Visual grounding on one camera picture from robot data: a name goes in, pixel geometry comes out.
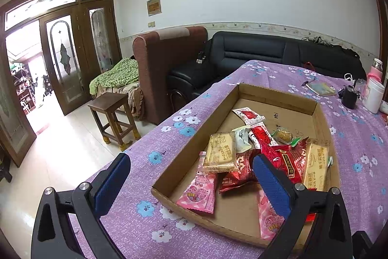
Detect green patterned blanket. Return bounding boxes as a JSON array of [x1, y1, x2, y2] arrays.
[[89, 58, 139, 96]]

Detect red snack packet with figure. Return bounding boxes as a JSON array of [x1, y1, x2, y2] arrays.
[[261, 141, 308, 185]]

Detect wooden glass door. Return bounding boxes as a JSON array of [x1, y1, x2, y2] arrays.
[[0, 0, 122, 168]]

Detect green candy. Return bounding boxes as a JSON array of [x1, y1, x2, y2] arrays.
[[271, 127, 308, 148]]

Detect pink cartoon snack packet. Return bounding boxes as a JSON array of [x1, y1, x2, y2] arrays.
[[176, 151, 220, 213], [256, 188, 287, 241]]

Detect wooden stool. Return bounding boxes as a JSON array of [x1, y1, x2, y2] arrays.
[[87, 92, 141, 152]]

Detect purple floral tablecloth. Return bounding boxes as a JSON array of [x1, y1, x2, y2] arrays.
[[70, 59, 388, 259]]

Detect red foil snack packet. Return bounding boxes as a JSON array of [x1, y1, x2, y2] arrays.
[[218, 171, 258, 194]]

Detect dark clothes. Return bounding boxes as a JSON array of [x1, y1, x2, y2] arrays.
[[303, 36, 361, 58]]

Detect white plastic jar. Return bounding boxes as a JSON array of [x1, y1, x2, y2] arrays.
[[362, 77, 385, 114]]

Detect black cup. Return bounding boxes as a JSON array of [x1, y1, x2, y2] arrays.
[[338, 84, 360, 110]]

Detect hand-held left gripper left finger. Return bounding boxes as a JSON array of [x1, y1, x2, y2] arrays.
[[30, 152, 131, 259]]

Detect cluttered storage shelf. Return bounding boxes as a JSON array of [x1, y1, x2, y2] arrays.
[[9, 62, 55, 114]]

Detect beige cloth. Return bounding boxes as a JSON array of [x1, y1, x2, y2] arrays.
[[126, 84, 146, 120]]

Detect wooden glass cabinet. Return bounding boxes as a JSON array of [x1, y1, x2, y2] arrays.
[[370, 0, 388, 77]]

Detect shallow cardboard box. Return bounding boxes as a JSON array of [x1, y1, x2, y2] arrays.
[[151, 83, 340, 249]]

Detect yellow green notebook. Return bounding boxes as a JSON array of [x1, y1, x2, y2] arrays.
[[306, 81, 338, 96]]

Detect white and red snack packet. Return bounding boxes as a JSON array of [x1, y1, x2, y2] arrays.
[[232, 107, 266, 126], [249, 122, 278, 150]]

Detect dark red shiny snack packet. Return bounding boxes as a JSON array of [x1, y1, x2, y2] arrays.
[[233, 150, 261, 184]]

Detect small wall plaque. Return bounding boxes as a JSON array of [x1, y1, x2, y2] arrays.
[[147, 0, 161, 17]]

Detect yellow cracker packet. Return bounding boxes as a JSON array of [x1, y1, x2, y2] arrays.
[[301, 142, 331, 191], [202, 132, 238, 173]]

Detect brown armchair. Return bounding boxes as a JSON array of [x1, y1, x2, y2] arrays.
[[132, 26, 208, 126]]

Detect black leather sofa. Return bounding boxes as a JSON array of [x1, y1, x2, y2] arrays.
[[168, 31, 367, 108]]

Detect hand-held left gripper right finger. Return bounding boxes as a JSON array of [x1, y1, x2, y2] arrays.
[[252, 153, 354, 259]]

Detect pale grey snack packet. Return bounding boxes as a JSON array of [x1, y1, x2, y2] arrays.
[[232, 125, 252, 153]]

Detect pink thermos bottle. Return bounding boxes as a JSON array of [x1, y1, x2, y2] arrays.
[[366, 58, 384, 80]]

